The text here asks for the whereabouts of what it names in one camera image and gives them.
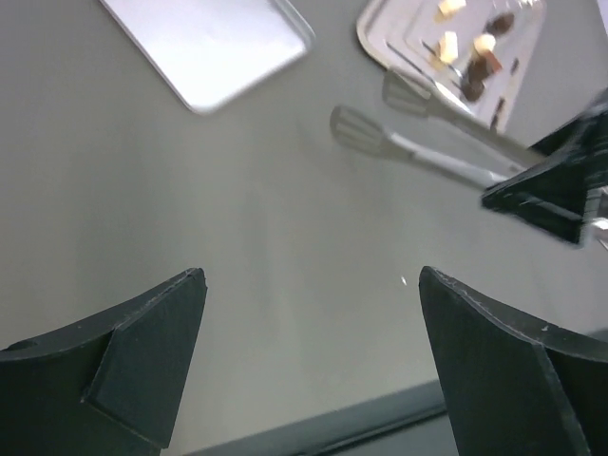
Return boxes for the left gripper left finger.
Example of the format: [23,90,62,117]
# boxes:
[1,268,207,455]

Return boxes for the dark round chocolate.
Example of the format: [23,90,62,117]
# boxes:
[485,12,515,37]

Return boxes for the large stepped metal tray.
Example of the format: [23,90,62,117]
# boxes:
[355,1,546,133]

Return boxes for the metal serving tongs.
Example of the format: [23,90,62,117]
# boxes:
[329,68,608,248]

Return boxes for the white round chocolate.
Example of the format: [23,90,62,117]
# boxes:
[473,33,497,55]

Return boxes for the brown rectangular chocolate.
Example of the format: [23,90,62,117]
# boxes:
[476,51,503,79]

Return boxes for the dark swirl chocolate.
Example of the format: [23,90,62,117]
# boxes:
[462,81,485,103]

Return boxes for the small plain metal tray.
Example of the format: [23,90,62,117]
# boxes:
[103,0,315,115]

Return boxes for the dark chocolate piece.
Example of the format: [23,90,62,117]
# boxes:
[465,58,491,81]

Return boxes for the white chocolate block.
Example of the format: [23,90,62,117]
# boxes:
[432,31,459,66]
[434,0,466,22]

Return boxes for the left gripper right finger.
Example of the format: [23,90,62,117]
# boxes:
[419,266,607,455]

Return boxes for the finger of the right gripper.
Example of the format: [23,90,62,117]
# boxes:
[481,91,607,245]

